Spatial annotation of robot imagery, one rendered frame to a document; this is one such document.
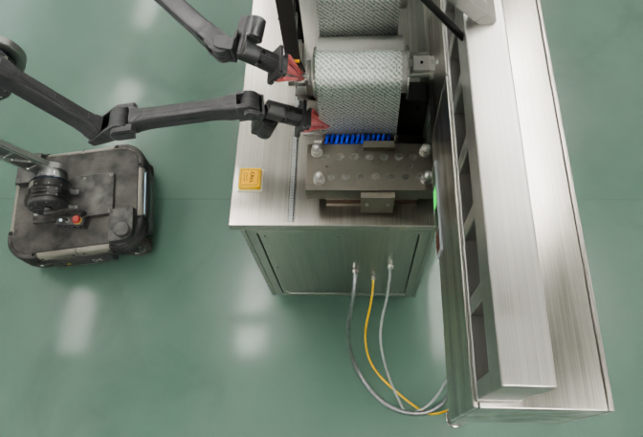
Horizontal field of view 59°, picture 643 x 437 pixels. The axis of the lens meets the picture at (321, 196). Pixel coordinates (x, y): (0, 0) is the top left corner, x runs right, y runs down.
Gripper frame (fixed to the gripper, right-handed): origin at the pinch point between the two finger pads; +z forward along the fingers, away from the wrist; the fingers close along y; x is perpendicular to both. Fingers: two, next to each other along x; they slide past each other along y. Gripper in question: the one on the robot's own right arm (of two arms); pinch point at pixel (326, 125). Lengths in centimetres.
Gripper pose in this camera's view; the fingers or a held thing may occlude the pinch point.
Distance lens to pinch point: 174.5
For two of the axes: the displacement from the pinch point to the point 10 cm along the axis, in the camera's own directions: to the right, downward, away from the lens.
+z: 9.1, 2.0, 3.7
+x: 4.2, -3.8, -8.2
